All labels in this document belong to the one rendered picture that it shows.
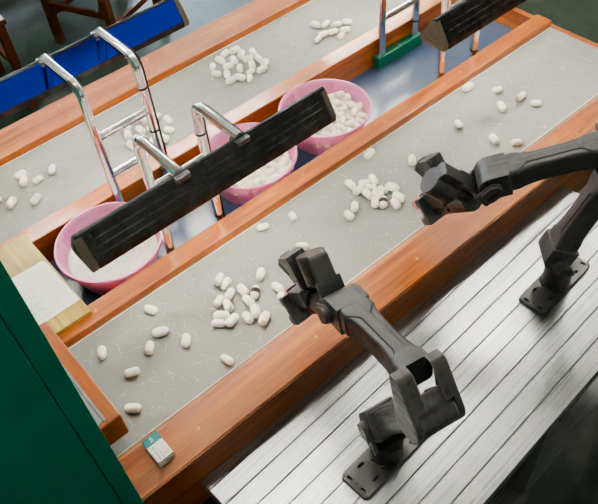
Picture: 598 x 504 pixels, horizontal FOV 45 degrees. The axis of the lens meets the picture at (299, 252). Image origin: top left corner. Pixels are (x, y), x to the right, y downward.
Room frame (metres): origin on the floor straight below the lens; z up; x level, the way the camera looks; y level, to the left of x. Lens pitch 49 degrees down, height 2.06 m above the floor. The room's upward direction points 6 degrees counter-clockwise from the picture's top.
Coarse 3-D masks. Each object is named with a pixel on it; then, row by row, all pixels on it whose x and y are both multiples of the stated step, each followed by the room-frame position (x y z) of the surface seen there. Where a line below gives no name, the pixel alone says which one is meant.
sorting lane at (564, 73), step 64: (512, 64) 1.80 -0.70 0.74; (576, 64) 1.77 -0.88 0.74; (448, 128) 1.54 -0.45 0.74; (512, 128) 1.51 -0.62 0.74; (320, 192) 1.34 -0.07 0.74; (256, 256) 1.15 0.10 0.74; (128, 320) 1.00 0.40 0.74; (192, 320) 0.98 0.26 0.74; (256, 320) 0.96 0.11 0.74; (128, 384) 0.83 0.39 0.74; (192, 384) 0.81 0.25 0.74; (128, 448) 0.68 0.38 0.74
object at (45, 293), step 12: (36, 264) 1.17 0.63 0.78; (24, 276) 1.13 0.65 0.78; (36, 276) 1.13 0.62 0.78; (48, 276) 1.12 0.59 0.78; (24, 288) 1.09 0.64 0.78; (36, 288) 1.09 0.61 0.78; (48, 288) 1.09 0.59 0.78; (60, 288) 1.08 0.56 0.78; (24, 300) 1.06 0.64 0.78; (36, 300) 1.05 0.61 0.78; (48, 300) 1.05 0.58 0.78; (60, 300) 1.05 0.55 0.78; (72, 300) 1.04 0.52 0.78; (36, 312) 1.02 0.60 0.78; (48, 312) 1.02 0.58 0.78
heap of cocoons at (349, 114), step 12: (336, 96) 1.74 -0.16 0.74; (348, 96) 1.72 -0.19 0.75; (336, 108) 1.68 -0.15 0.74; (348, 108) 1.70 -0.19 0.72; (360, 108) 1.67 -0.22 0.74; (336, 120) 1.63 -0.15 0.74; (348, 120) 1.62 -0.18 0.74; (360, 120) 1.61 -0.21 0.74; (324, 132) 1.58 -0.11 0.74; (336, 132) 1.57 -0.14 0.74
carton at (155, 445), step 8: (144, 440) 0.67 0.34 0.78; (152, 440) 0.67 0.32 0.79; (160, 440) 0.67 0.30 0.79; (152, 448) 0.65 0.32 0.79; (160, 448) 0.65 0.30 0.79; (168, 448) 0.65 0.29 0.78; (152, 456) 0.64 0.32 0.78; (160, 456) 0.64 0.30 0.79; (168, 456) 0.64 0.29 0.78; (160, 464) 0.62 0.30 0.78
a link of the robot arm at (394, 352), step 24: (360, 288) 0.78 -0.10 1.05; (336, 312) 0.73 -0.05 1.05; (360, 312) 0.72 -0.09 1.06; (360, 336) 0.68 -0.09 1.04; (384, 336) 0.66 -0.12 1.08; (384, 360) 0.62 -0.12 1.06; (408, 360) 0.60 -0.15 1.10; (432, 360) 0.59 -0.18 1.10; (408, 384) 0.55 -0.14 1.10; (408, 408) 0.53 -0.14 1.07; (408, 432) 0.52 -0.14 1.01
